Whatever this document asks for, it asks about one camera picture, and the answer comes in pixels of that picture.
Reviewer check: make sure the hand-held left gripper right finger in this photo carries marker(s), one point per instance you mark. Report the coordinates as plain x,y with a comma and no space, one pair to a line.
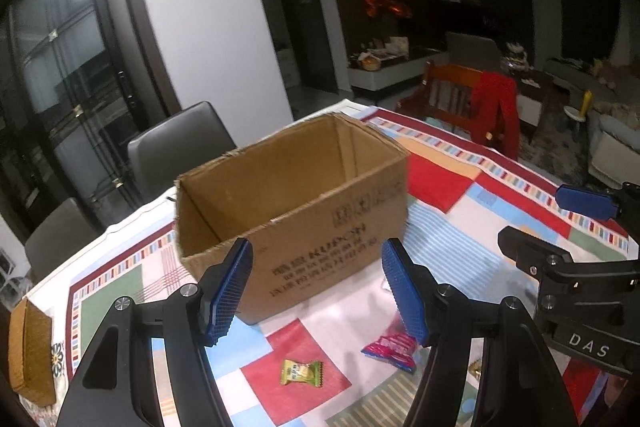
405,292

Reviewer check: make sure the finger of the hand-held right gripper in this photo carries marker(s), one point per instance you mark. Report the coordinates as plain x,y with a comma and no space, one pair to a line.
540,254
585,201

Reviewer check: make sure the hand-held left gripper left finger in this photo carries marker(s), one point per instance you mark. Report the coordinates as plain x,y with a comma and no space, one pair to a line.
227,292

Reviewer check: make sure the pink snack packet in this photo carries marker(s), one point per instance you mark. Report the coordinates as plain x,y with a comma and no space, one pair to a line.
392,349

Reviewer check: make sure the green candy packet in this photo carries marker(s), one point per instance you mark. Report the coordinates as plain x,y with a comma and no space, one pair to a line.
300,372

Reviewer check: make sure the cardboard box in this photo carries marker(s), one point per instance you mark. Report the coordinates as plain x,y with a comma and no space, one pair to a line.
320,217

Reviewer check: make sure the light grey sofa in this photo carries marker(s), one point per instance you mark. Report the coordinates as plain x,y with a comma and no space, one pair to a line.
615,142

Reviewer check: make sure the patterned floor rug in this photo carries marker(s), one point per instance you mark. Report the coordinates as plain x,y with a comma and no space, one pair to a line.
550,142

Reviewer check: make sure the colourful patterned table mat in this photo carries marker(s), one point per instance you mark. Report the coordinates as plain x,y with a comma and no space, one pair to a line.
450,232

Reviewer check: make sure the small white stool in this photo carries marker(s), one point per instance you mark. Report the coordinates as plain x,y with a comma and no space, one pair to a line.
575,114

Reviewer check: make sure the yellow bottle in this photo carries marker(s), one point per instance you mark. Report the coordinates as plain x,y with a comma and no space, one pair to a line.
586,104

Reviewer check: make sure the gold candy wrapper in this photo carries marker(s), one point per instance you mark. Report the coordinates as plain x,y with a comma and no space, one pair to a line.
475,368

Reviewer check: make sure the dark coffee table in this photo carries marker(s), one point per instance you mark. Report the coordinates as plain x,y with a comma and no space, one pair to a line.
535,92

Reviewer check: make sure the red garment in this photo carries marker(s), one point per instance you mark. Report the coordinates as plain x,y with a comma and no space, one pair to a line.
495,107

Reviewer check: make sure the large grey dining chair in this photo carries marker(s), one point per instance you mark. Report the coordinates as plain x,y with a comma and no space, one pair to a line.
180,142

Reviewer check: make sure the decorative figurines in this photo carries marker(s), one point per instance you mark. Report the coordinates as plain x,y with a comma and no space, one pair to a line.
515,55

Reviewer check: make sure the small grey dining chair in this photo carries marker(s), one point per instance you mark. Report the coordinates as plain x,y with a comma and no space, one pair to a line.
60,237

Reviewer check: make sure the wooden armchair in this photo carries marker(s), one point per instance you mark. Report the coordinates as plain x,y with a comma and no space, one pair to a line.
450,79

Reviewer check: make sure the grey upholstered chair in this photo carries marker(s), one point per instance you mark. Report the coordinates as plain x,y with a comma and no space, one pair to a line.
472,49

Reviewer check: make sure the brown cork box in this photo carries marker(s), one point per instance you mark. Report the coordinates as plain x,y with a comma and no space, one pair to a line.
30,352

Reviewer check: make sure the white low cabinet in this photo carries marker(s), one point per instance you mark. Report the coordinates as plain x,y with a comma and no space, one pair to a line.
395,74

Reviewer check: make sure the white storage shelf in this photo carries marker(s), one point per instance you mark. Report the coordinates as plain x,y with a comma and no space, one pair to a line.
6,269

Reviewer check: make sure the dark sideboard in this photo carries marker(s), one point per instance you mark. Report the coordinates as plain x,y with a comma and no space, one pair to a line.
450,17

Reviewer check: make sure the woven basket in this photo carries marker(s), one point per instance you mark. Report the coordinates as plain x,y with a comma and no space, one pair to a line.
371,63

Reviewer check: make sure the standing greeting card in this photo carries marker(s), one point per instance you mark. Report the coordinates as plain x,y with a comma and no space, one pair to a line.
398,45

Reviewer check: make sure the black glass sliding door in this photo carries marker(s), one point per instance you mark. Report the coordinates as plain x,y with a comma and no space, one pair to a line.
75,82

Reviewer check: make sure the dark hallway door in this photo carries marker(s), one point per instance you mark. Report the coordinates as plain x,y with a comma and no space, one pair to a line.
295,7

